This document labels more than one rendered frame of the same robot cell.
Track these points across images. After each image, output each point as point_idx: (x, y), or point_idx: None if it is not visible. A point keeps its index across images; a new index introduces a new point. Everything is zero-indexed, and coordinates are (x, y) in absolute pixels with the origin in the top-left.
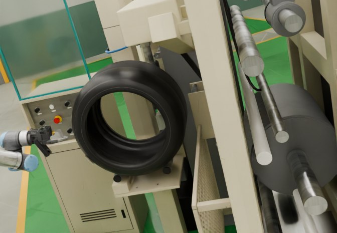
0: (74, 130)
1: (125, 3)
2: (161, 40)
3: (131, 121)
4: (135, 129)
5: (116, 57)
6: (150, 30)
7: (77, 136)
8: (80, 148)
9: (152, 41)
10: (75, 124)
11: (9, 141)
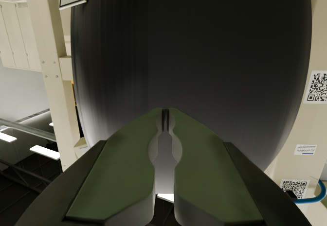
0: (86, 129)
1: (320, 218)
2: (76, 143)
3: (312, 16)
4: None
5: (265, 172)
6: (77, 155)
7: (77, 105)
8: (85, 43)
9: (73, 148)
10: (86, 143)
11: None
